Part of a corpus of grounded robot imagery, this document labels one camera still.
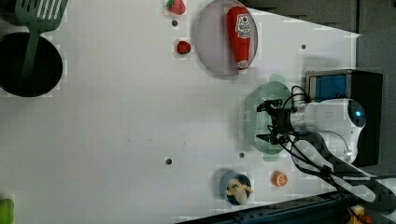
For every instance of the black toaster oven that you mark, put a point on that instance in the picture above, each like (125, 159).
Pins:
(362, 86)

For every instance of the black pot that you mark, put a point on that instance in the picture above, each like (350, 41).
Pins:
(47, 70)

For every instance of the orange slice toy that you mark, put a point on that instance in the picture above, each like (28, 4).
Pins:
(279, 179)

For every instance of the green slotted spatula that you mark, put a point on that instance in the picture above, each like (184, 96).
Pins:
(39, 16)

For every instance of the blue bowl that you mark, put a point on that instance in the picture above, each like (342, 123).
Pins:
(223, 182)

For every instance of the red ketchup bottle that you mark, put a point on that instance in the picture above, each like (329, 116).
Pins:
(238, 27)

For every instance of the grey round plate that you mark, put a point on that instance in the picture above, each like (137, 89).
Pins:
(212, 41)

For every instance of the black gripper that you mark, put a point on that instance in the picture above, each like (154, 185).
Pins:
(281, 123)

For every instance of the large red strawberry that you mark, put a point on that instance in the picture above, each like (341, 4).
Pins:
(176, 6)

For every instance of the green bottle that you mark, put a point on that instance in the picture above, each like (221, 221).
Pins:
(6, 211)

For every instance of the small red strawberry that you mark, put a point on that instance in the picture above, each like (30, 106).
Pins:
(183, 47)

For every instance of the peeled banana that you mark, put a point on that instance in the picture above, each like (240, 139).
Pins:
(238, 190)

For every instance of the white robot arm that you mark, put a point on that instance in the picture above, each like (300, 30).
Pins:
(322, 139)

